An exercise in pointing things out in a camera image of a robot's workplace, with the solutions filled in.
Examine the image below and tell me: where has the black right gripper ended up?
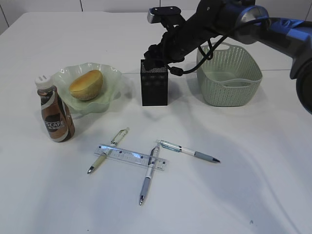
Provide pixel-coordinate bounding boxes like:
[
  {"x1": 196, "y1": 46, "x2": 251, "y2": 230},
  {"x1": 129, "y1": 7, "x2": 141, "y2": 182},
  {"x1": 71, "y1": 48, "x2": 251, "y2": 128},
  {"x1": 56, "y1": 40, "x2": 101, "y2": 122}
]
[{"x1": 144, "y1": 0, "x2": 236, "y2": 67}]

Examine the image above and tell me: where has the sugared bread bun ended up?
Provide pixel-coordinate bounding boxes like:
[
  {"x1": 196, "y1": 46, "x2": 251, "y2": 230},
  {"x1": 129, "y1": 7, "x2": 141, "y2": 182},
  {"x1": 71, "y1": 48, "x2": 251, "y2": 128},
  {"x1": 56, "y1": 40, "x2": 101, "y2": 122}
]
[{"x1": 69, "y1": 70, "x2": 103, "y2": 101}]

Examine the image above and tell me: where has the transparent plastic ruler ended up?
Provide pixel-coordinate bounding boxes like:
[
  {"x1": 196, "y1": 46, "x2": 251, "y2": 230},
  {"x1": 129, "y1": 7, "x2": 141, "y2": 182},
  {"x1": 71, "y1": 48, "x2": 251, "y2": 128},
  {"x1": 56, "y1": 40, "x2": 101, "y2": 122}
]
[{"x1": 94, "y1": 144, "x2": 168, "y2": 171}]

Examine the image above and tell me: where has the brown Nescafe coffee bottle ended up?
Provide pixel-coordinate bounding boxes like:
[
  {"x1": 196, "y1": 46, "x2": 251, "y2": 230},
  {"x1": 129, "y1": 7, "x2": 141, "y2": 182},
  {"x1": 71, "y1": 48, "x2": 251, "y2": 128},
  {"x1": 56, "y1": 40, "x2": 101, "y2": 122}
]
[{"x1": 35, "y1": 76, "x2": 75, "y2": 142}]

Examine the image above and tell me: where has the black blue right robot arm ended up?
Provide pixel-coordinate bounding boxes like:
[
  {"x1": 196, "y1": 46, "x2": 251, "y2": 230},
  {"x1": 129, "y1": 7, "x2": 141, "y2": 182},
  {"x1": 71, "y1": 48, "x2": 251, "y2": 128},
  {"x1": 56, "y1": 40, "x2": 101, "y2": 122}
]
[{"x1": 143, "y1": 0, "x2": 312, "y2": 112}]

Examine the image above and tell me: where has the black mesh pen holder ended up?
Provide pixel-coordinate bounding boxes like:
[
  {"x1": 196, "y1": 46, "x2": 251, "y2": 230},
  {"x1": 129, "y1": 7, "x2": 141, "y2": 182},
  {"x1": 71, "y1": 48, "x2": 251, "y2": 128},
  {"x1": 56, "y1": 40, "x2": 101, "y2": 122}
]
[{"x1": 140, "y1": 59, "x2": 168, "y2": 106}]

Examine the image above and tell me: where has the green glass ruffled plate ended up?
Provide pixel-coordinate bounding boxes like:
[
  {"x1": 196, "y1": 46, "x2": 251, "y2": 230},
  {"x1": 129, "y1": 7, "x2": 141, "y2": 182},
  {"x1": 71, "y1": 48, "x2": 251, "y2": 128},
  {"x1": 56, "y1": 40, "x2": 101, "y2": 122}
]
[{"x1": 51, "y1": 62, "x2": 122, "y2": 115}]

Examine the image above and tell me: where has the green plastic woven basket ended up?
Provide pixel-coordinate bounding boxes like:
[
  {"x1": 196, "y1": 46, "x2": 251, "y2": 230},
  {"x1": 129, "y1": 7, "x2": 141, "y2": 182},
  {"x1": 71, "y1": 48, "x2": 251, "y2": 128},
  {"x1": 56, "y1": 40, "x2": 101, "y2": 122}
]
[{"x1": 196, "y1": 42, "x2": 263, "y2": 107}]

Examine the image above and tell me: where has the clear grey right pen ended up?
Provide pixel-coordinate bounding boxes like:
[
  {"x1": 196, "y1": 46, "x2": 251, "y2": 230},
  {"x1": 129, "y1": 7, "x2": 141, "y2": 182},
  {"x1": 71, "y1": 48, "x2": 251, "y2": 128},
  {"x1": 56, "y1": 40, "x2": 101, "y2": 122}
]
[{"x1": 156, "y1": 140, "x2": 220, "y2": 163}]

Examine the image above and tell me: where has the beige grip pen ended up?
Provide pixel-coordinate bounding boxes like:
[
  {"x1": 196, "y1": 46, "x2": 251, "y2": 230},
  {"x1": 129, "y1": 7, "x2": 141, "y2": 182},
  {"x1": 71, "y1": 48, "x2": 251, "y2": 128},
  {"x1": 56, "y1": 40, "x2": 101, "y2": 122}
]
[{"x1": 87, "y1": 127, "x2": 130, "y2": 174}]

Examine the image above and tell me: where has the white grey middle pen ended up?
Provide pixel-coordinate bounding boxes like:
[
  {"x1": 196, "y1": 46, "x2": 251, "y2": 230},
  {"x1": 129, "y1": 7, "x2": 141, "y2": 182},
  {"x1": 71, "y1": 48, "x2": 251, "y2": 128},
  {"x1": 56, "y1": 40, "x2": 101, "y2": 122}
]
[{"x1": 139, "y1": 143, "x2": 160, "y2": 206}]

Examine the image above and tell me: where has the black camera cable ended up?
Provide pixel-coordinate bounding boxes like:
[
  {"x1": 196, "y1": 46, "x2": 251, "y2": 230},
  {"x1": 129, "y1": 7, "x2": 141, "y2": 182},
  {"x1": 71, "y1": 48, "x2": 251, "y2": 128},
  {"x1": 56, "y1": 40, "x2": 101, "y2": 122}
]
[{"x1": 169, "y1": 19, "x2": 271, "y2": 77}]

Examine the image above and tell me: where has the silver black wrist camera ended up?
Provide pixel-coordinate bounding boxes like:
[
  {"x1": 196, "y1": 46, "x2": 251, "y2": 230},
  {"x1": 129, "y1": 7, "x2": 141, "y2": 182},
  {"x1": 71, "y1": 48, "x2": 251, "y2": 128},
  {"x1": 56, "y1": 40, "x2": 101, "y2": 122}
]
[{"x1": 147, "y1": 6, "x2": 185, "y2": 29}]

